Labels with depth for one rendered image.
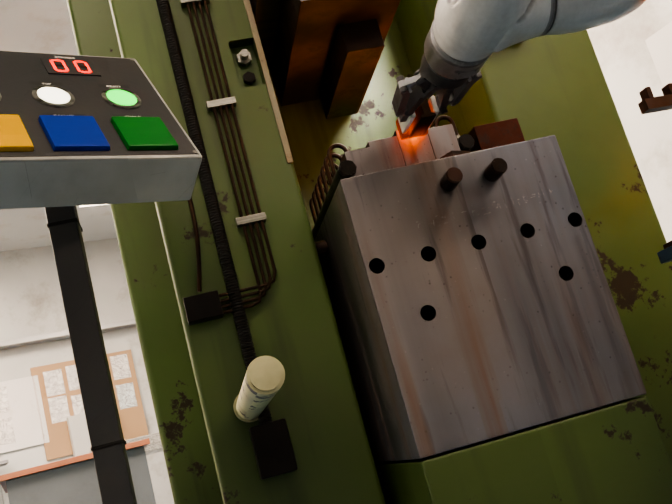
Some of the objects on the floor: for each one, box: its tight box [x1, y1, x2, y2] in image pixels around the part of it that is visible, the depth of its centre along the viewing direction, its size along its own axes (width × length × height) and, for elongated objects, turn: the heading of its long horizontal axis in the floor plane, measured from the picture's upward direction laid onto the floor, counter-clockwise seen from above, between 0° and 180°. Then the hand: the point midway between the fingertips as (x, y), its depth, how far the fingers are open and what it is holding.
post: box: [45, 206, 137, 504], centre depth 108 cm, size 4×4×108 cm
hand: (417, 115), depth 133 cm, fingers open, 3 cm apart
